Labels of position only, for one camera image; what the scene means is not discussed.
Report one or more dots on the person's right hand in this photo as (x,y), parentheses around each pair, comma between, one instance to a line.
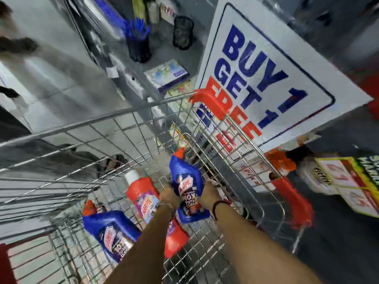
(209,195)

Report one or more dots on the person's left hand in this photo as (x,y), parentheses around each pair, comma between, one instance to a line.
(169,198)

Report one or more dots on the blue cleaner bottle orange cap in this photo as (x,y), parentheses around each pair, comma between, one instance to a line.
(187,186)

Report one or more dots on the person's right forearm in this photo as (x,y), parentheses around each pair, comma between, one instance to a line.
(258,248)

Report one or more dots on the person's left forearm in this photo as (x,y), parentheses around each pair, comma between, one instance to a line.
(141,249)

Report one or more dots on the thin wrist thread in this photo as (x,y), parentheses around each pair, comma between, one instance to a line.
(166,205)

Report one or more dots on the black wrist band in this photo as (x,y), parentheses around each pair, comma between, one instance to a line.
(218,205)

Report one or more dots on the red cleaner bottle white cap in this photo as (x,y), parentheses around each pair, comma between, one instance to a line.
(147,204)

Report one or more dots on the blue cleaner bottle red cap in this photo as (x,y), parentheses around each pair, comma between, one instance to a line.
(110,233)

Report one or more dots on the orange flower decoration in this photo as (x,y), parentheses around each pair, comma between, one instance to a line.
(279,160)

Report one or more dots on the colourful notebook pack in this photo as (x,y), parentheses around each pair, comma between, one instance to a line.
(167,76)

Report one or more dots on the white promotional sign board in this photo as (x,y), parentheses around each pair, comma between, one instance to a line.
(266,70)

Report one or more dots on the black cup of blue pens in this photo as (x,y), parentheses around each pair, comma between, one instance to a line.
(138,41)

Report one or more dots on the black mesh pen holder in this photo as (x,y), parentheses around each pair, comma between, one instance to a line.
(183,32)

